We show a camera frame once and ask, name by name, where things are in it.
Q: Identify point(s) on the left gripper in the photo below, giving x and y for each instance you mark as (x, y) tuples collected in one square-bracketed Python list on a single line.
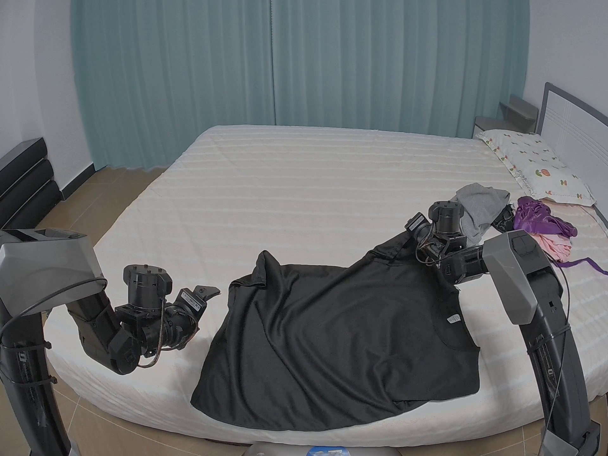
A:
[(183, 321)]

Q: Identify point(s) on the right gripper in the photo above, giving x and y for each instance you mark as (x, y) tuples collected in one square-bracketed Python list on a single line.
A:
[(419, 226)]

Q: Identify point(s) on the black T-shirt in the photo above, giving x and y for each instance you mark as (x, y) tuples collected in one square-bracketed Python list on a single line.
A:
[(332, 340)]

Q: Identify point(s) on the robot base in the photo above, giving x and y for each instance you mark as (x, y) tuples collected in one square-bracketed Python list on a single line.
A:
[(323, 450)]

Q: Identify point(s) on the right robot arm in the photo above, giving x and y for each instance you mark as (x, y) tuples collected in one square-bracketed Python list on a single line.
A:
[(522, 273)]

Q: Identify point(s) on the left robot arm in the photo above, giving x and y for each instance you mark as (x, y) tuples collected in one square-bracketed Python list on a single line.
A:
[(47, 264)]

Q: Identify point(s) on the bed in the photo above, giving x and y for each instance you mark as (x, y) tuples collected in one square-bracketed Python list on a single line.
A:
[(308, 183)]

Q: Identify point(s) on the grey garment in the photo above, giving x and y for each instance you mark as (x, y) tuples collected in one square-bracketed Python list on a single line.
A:
[(479, 207)]

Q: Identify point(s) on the black shiny garment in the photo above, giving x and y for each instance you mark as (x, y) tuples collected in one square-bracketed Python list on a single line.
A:
[(506, 219)]

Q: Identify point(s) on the purple garment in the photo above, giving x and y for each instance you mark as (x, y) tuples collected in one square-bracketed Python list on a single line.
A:
[(536, 219)]

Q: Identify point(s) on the white printed pillow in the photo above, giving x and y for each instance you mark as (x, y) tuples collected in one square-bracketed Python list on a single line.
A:
[(536, 164)]

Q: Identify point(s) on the pink garment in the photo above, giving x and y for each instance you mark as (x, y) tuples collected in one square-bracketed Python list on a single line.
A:
[(558, 247)]

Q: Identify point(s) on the grey bedside table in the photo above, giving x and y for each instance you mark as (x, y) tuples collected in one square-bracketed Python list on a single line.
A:
[(517, 112)]

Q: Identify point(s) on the blue-green curtain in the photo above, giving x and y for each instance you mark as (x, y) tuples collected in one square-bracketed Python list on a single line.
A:
[(171, 64), (399, 50)]

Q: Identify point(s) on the black chest of drawers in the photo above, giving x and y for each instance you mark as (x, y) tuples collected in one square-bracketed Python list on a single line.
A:
[(28, 183)]

